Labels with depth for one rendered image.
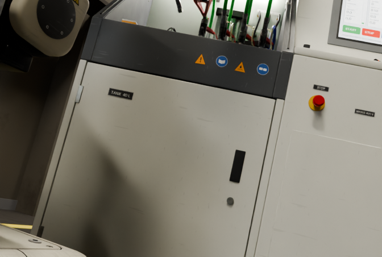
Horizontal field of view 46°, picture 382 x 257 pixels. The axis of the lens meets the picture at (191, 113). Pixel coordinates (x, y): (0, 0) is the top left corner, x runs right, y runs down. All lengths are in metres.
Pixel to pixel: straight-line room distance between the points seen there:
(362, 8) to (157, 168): 1.05
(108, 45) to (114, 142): 0.34
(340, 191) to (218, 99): 0.47
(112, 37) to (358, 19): 0.96
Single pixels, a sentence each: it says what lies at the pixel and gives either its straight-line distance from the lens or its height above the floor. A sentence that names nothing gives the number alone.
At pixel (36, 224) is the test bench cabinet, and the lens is 1.54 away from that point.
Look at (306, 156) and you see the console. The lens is 1.44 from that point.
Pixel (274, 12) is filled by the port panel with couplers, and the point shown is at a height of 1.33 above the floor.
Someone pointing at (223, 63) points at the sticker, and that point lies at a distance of 1.48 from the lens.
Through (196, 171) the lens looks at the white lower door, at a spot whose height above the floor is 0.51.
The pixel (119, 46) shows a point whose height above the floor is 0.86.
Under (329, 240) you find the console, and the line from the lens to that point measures 1.44.
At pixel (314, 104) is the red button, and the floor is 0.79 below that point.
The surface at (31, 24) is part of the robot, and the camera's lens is 0.94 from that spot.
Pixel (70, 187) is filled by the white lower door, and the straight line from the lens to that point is 1.50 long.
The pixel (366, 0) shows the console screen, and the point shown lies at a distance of 1.98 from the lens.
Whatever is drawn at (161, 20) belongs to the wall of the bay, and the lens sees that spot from 2.15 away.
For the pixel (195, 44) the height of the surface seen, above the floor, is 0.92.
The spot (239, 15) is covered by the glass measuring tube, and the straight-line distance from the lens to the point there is 2.09.
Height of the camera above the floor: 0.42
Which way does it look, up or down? 10 degrees up
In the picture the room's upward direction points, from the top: 13 degrees clockwise
